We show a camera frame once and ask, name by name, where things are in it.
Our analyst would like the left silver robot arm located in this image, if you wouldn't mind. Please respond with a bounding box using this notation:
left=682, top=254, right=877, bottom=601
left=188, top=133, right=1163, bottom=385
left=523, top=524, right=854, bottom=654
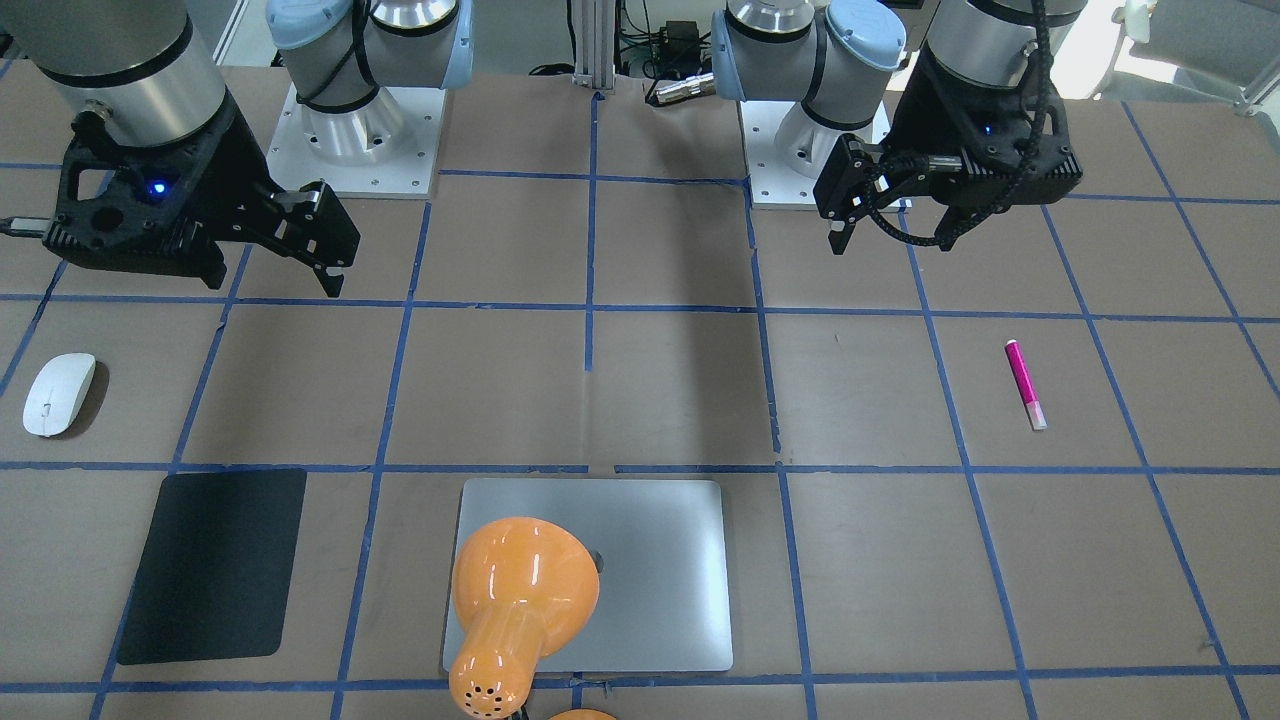
left=710, top=1, right=1084, bottom=255

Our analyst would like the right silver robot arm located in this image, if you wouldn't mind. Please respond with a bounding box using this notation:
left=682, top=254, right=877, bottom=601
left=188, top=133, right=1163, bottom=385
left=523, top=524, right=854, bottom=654
left=3, top=1, right=474, bottom=299

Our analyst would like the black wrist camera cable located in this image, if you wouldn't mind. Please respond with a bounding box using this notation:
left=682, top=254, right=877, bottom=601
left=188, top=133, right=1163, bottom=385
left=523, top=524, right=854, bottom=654
left=868, top=0, right=1056, bottom=250

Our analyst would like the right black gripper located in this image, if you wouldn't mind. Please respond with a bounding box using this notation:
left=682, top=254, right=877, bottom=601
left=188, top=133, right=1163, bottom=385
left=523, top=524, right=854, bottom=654
left=41, top=95, right=360, bottom=299

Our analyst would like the orange desk lamp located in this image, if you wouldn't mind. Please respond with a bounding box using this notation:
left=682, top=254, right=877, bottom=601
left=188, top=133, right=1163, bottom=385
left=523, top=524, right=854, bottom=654
left=449, top=516, right=602, bottom=719

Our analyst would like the silver laptop notebook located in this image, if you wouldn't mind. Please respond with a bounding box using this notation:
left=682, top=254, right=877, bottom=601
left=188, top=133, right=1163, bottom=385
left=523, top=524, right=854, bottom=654
left=457, top=477, right=733, bottom=674

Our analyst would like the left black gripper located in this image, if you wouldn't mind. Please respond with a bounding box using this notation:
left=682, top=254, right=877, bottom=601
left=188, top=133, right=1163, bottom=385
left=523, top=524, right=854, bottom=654
left=813, top=49, right=1084, bottom=255

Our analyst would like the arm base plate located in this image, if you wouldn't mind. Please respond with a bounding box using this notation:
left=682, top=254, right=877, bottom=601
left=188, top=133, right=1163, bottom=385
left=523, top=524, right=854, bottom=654
left=266, top=87, right=448, bottom=200
left=739, top=101, right=845, bottom=211

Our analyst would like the white computer mouse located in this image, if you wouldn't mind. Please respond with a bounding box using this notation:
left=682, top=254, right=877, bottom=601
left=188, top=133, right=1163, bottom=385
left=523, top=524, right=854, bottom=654
left=22, top=354, right=97, bottom=437

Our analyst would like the aluminium frame post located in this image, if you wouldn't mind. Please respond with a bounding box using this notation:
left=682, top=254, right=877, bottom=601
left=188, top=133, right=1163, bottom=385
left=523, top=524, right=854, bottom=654
left=570, top=0, right=617, bottom=94

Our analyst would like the black mousepad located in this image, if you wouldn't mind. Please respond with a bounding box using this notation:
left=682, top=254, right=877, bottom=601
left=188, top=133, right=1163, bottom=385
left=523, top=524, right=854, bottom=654
left=116, top=468, right=307, bottom=666

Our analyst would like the pink pen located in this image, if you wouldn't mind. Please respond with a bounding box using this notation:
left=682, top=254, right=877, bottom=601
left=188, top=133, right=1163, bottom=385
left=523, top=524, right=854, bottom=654
left=1004, top=340, right=1048, bottom=432

